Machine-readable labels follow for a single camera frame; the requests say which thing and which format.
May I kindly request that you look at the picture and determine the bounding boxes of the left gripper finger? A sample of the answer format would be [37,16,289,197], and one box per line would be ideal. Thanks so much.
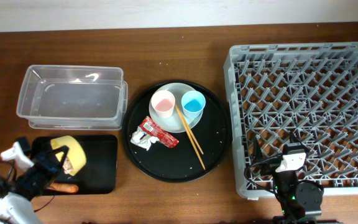
[47,146,69,170]
[31,138,52,156]

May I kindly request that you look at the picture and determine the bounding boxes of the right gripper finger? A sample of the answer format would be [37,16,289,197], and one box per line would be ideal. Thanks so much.
[253,136,264,162]
[288,133,306,148]

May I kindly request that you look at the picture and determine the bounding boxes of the yellow bowl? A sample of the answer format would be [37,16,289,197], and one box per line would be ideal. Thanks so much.
[50,136,86,176]

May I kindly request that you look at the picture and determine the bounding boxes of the wooden chopstick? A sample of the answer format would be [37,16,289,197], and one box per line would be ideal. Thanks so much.
[178,110,204,156]
[175,105,206,170]

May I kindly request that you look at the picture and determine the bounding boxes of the white tissue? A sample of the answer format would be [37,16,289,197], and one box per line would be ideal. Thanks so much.
[131,128,159,151]

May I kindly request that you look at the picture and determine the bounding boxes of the blue cup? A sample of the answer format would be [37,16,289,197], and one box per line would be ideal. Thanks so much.
[181,90,206,119]

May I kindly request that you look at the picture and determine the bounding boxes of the red snack wrapper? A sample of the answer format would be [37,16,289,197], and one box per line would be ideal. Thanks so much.
[139,116,179,148]

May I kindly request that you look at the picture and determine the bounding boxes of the pink cup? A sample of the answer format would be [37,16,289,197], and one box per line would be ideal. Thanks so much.
[151,90,176,118]

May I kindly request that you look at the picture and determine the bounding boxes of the food scraps with rice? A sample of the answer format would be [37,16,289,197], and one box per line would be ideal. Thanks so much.
[63,157,75,175]

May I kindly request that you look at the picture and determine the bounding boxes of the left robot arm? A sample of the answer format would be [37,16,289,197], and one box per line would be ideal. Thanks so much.
[0,138,69,223]

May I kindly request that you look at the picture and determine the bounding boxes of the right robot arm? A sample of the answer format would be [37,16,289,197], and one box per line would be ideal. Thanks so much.
[250,133,324,223]

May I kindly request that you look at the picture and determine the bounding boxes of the black rectangular waste tray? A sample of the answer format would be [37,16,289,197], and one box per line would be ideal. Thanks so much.
[29,134,119,196]

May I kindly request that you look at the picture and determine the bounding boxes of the grey dishwasher rack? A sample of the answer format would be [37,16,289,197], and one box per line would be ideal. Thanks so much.
[224,42,358,200]

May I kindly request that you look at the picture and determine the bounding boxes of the clear plastic bin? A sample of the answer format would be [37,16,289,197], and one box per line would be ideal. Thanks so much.
[16,65,128,130]

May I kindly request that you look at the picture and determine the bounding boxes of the round black serving tray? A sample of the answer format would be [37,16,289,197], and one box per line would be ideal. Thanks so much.
[122,80,232,183]

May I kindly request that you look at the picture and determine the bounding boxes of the grey ceramic plate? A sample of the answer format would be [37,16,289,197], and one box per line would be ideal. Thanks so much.
[149,83,203,133]

